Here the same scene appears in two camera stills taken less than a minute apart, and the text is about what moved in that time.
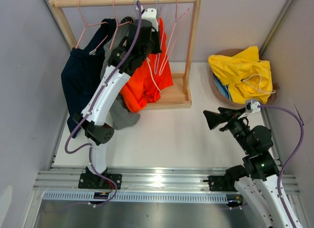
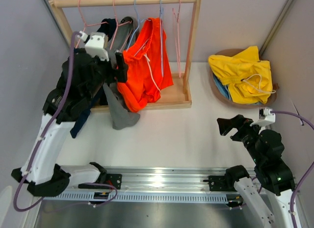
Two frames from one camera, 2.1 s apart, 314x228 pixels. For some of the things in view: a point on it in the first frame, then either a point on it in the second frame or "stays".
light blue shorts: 223,89 stays
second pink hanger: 117,24 stays
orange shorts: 154,74 stays
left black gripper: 156,35 → 119,75
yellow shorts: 244,75 stays
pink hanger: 185,14 → 177,31
